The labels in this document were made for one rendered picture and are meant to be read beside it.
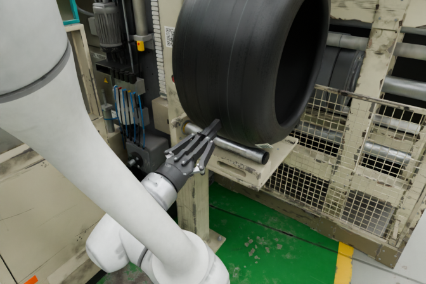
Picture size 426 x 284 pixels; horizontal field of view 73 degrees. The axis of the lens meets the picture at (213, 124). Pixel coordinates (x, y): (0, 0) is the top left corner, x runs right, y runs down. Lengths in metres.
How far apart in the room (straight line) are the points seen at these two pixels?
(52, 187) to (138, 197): 0.90
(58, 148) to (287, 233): 1.72
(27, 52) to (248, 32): 0.54
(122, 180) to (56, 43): 0.20
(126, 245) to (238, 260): 1.23
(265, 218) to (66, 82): 1.81
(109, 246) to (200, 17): 0.56
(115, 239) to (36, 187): 0.68
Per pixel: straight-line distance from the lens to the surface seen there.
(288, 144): 1.23
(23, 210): 1.28
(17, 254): 1.38
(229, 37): 0.71
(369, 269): 1.95
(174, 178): 0.68
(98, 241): 0.63
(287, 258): 1.84
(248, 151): 0.97
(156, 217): 0.43
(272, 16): 0.72
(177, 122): 1.07
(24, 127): 0.29
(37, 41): 0.24
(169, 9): 1.08
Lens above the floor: 1.48
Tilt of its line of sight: 31 degrees down
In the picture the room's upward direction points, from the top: straight up
